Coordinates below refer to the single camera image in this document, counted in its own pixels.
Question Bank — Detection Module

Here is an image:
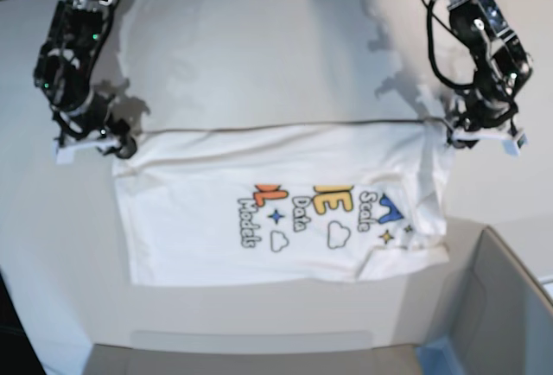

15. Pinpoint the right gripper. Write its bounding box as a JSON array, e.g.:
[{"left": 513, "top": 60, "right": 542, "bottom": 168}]
[{"left": 53, "top": 93, "right": 137, "bottom": 164}]

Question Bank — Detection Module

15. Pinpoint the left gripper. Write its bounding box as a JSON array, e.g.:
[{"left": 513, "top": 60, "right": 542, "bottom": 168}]
[{"left": 446, "top": 100, "right": 528, "bottom": 156}]

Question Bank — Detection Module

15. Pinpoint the white printed t-shirt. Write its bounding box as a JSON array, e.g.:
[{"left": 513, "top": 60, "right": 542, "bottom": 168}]
[{"left": 112, "top": 123, "right": 454, "bottom": 287}]

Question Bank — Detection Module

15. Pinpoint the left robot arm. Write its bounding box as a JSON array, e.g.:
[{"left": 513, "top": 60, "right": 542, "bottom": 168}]
[{"left": 421, "top": 0, "right": 533, "bottom": 156}]

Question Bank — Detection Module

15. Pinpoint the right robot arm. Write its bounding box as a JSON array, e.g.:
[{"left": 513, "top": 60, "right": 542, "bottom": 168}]
[{"left": 33, "top": 0, "right": 137, "bottom": 159}]

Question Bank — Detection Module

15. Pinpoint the grey bin right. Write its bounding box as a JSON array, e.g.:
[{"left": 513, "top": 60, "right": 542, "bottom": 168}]
[{"left": 393, "top": 218, "right": 552, "bottom": 374}]

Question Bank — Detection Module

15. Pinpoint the grey front tray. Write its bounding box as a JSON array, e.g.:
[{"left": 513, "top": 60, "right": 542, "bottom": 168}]
[{"left": 84, "top": 331, "right": 423, "bottom": 374}]

